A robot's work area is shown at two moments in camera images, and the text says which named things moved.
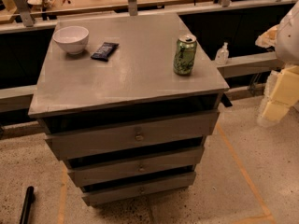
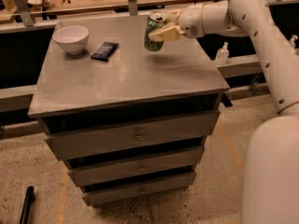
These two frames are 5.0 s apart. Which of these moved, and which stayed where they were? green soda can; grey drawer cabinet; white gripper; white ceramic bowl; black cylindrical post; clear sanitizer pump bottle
Moved: white gripper; green soda can
Stayed: grey drawer cabinet; white ceramic bowl; clear sanitizer pump bottle; black cylindrical post
